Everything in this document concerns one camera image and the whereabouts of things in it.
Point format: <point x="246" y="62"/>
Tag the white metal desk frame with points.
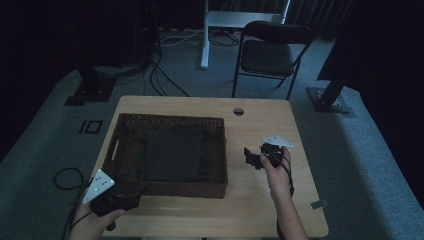
<point x="233" y="18"/>

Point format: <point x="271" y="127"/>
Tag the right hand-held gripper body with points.
<point x="273" y="153"/>

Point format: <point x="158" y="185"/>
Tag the person's right hand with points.
<point x="280" y="181"/>

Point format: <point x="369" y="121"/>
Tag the grey tape strip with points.
<point x="319" y="204"/>

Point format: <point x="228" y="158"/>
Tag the brown wicker basket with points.
<point x="133" y="128"/>

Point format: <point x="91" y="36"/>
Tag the black stand with bolted base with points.
<point x="328" y="100"/>

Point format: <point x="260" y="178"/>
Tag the black folding chair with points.
<point x="266" y="58"/>

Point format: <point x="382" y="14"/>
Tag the person's left hand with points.
<point x="88" y="226"/>

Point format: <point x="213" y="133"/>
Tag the black stand with flat base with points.
<point x="91" y="88"/>

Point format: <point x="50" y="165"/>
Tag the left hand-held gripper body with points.
<point x="110" y="201"/>

